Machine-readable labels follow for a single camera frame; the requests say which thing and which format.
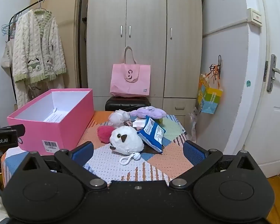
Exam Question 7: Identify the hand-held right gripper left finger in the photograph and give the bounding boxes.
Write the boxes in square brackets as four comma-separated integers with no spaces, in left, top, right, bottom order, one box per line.
[21,141,108,190]

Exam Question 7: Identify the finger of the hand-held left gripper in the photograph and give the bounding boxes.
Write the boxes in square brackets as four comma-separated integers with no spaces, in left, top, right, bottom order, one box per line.
[0,125,26,137]

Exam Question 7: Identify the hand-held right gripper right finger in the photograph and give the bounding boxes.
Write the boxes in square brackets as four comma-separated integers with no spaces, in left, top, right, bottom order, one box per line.
[169,140,256,189]

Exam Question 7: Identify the pink fluffy pouch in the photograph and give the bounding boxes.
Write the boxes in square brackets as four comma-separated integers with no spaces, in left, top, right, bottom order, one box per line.
[97,125,116,143]

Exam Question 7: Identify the pink cardboard box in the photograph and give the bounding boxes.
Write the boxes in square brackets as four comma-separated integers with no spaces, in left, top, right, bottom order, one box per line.
[7,88,95,156]

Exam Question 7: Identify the blue packet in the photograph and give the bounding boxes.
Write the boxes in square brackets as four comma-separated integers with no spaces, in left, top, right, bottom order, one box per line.
[137,116,166,154]

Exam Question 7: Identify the white panda plush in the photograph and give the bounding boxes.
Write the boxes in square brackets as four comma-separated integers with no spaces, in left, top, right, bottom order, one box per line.
[109,125,145,165]

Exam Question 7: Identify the white fluffy mesh ball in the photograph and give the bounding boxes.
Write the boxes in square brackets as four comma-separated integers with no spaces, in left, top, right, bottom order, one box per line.
[108,110,131,126]

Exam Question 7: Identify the floral cloth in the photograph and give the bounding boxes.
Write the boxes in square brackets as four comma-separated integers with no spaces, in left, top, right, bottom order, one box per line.
[122,120,138,131]

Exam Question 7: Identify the purple plush toy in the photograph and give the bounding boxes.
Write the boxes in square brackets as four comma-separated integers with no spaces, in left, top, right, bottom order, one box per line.
[129,106,167,119]

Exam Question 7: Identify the white tissue packet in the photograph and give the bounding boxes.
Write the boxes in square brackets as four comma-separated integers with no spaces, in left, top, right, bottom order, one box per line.
[133,118,146,129]

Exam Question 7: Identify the clear plastic bag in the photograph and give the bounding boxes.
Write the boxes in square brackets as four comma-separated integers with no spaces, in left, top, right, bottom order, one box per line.
[189,107,199,143]

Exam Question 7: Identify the printed paper sheet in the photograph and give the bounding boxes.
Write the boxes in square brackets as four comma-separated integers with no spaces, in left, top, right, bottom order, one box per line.
[43,108,69,123]

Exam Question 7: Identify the colourful gift bag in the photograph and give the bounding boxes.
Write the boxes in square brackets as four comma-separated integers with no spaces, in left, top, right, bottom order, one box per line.
[196,63,223,115]

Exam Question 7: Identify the black suitcase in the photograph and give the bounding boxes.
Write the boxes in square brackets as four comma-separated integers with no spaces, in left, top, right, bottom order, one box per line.
[105,96,151,112]

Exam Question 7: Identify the beige canvas tote bag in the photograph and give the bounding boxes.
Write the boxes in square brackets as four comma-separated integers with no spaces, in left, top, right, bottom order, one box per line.
[0,41,14,76]

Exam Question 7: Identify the white door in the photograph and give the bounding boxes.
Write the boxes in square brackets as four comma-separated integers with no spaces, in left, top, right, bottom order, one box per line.
[224,0,280,180]

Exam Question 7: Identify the white fleece robe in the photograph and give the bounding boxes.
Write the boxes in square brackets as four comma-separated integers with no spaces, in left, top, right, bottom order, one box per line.
[12,9,67,109]

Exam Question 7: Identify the pink tote bag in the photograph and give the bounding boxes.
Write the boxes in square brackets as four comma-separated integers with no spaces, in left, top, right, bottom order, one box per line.
[110,46,151,97]

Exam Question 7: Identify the black clothes rack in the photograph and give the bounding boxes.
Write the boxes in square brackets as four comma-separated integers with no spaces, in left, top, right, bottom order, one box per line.
[8,0,84,89]

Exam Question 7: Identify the light wooden cabinet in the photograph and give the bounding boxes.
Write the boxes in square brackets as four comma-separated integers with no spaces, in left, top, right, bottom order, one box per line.
[29,0,90,89]

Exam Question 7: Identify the grey wardrobe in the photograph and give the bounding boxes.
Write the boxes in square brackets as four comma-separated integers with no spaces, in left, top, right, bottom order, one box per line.
[86,0,203,122]

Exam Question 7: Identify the blue wire hangers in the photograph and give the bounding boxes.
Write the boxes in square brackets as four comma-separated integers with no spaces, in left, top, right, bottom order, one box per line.
[1,12,21,39]

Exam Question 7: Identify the metal door handle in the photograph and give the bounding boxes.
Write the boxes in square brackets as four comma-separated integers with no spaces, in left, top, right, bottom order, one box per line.
[267,54,280,92]

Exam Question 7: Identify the beige wall switch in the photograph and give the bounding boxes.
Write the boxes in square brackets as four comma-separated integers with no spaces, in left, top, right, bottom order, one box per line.
[247,8,263,27]

